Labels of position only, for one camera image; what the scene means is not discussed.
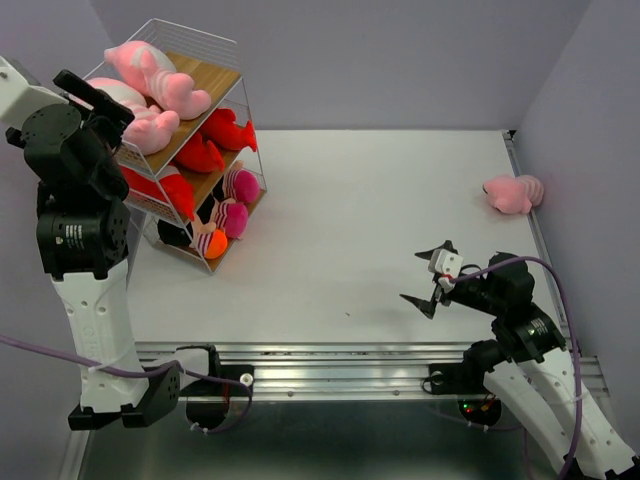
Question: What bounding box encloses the pink frog plush striped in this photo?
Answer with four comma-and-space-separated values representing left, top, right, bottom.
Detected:
88, 77, 180, 155

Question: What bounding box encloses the red shark plush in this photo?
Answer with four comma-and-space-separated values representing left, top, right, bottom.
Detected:
200, 108, 258, 152
121, 164, 196, 221

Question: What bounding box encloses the red whale plush back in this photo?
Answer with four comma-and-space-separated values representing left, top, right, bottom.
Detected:
173, 132, 225, 173

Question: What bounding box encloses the boy doll black hair orange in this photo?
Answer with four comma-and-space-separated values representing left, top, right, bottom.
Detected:
192, 229, 228, 260

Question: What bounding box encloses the boy doll pink hat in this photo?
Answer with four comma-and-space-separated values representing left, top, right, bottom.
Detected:
196, 197, 249, 239
212, 160, 261, 204

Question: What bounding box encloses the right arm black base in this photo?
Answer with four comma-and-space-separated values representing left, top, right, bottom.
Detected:
421, 340, 518, 432

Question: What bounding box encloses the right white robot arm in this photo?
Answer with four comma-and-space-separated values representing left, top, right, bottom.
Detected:
405, 241, 639, 479

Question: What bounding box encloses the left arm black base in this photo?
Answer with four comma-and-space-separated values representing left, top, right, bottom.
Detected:
180, 364, 254, 436

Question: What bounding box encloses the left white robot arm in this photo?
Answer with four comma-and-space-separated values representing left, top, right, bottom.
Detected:
1, 61, 223, 431

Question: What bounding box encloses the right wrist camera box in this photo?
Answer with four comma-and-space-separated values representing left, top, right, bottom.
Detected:
428, 251, 463, 292

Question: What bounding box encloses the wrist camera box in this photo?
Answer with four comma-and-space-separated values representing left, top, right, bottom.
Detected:
428, 251, 463, 292
0, 57, 67, 129

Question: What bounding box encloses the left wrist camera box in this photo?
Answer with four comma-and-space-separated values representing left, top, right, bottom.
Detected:
0, 57, 67, 129

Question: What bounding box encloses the white wire wooden shelf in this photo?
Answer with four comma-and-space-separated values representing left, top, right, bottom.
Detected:
87, 19, 266, 273

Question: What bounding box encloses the aluminium rail frame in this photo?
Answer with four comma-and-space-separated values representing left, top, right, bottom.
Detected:
127, 341, 609, 404

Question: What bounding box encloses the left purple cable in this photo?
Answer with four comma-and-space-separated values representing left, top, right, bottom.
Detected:
0, 334, 255, 435

